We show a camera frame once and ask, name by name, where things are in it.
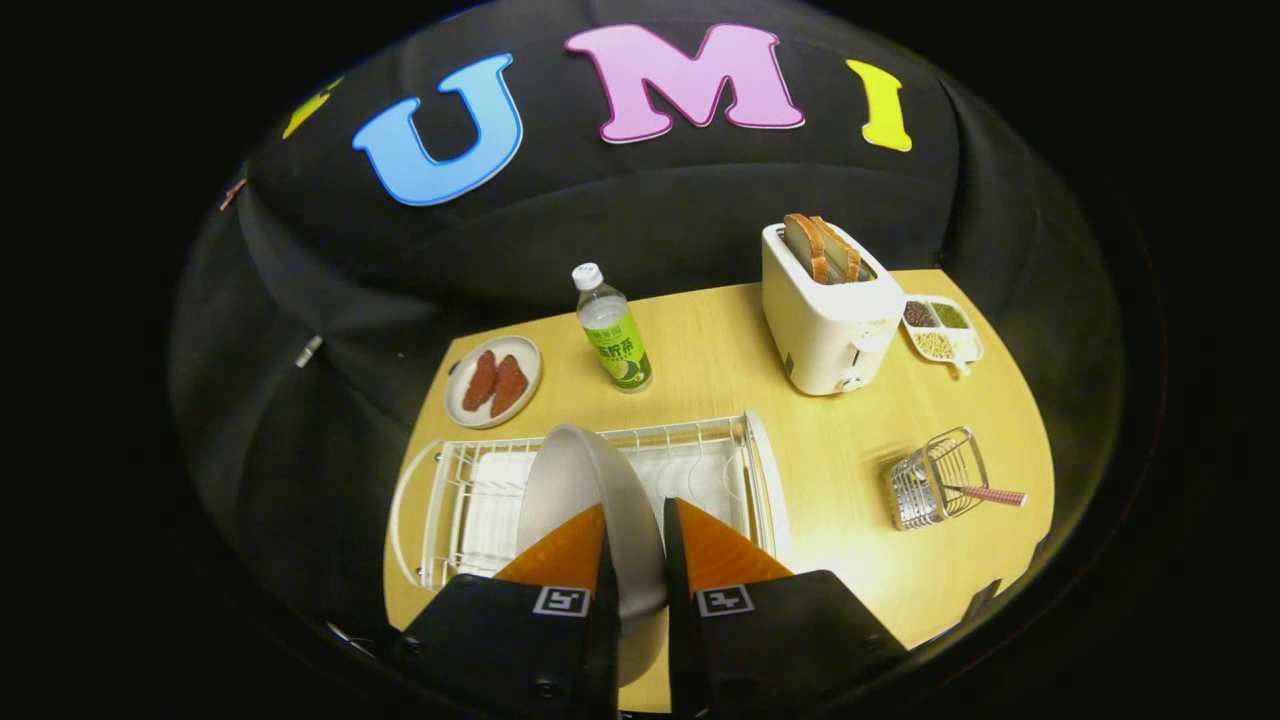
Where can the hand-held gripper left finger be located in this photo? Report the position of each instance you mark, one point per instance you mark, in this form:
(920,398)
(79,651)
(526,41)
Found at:
(608,650)

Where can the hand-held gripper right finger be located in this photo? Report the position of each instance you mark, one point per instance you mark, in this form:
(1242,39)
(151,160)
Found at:
(677,650)

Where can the white plate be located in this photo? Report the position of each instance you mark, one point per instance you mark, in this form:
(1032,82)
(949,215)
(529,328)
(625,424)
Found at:
(580,480)

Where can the small beige plate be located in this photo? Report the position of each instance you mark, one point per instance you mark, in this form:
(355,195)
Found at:
(525,355)

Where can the white divided dish with beans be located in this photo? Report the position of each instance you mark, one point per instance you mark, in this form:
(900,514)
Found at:
(965,345)

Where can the red sausage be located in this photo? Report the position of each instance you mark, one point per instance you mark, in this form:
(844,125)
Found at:
(479,382)
(508,387)

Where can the green label drink bottle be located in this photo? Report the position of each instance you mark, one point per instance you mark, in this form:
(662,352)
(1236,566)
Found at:
(615,340)

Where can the white toaster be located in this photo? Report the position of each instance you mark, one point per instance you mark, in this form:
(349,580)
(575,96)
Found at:
(825,335)

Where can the small white clip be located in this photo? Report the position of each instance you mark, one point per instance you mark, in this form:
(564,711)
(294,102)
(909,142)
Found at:
(308,351)

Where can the toasted bread slice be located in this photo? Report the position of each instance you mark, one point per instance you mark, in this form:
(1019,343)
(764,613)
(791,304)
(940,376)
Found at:
(842,250)
(803,245)

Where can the black backdrop cloth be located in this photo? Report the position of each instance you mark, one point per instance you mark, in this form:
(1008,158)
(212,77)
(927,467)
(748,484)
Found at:
(700,200)

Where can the red clothespin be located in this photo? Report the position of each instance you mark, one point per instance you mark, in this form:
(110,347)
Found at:
(232,193)

